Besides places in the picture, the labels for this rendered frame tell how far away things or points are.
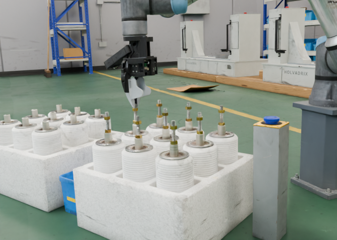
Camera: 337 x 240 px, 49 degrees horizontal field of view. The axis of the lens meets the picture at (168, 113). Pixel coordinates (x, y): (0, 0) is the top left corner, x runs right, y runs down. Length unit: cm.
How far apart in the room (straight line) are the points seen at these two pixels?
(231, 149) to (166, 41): 690
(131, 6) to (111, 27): 646
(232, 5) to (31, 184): 773
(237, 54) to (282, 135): 353
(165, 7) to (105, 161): 47
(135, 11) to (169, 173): 47
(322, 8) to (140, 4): 52
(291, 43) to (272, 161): 299
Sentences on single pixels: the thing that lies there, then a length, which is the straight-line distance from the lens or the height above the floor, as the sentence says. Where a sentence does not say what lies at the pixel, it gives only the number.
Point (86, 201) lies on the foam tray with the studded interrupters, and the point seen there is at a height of 9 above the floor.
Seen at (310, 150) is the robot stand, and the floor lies 14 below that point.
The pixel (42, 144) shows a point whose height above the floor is 21.
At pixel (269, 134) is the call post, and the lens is 97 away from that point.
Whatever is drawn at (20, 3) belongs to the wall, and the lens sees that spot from 734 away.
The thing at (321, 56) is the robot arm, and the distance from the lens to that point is 133.
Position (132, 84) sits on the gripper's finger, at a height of 41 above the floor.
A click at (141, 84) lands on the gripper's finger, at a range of 115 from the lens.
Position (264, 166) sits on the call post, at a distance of 100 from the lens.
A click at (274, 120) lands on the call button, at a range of 98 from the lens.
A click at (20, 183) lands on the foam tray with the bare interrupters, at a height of 7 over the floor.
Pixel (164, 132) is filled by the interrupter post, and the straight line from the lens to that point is 108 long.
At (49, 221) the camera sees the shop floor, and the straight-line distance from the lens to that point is 125.
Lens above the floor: 53
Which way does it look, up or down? 11 degrees down
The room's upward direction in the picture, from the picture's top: 2 degrees counter-clockwise
